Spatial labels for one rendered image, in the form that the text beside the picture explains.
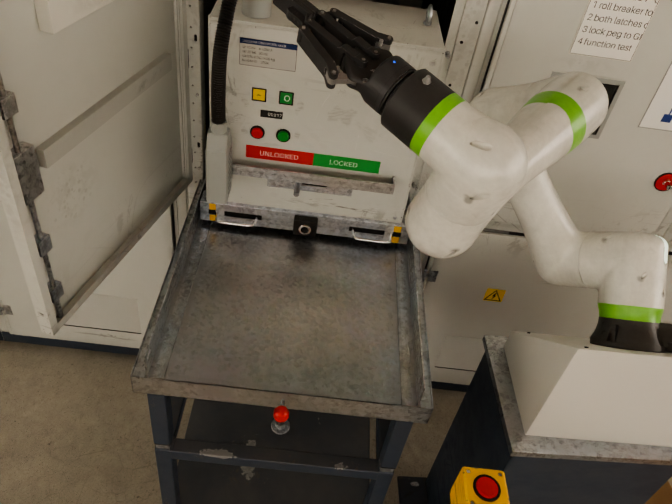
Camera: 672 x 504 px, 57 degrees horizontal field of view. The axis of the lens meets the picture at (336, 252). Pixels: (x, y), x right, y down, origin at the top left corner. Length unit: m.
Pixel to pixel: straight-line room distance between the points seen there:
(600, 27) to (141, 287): 1.52
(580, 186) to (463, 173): 1.06
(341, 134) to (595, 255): 0.62
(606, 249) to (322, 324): 0.64
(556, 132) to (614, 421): 0.69
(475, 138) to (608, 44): 0.87
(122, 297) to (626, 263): 1.54
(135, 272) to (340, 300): 0.83
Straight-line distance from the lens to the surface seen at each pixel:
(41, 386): 2.42
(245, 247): 1.57
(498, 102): 1.26
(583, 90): 1.18
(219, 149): 1.36
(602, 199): 1.86
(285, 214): 1.57
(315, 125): 1.43
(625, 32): 1.61
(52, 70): 1.23
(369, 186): 1.47
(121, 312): 2.25
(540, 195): 1.38
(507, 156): 0.77
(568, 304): 2.13
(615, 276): 1.42
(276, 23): 1.34
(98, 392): 2.36
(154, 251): 1.99
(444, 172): 0.79
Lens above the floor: 1.90
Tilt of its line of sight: 42 degrees down
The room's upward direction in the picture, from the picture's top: 10 degrees clockwise
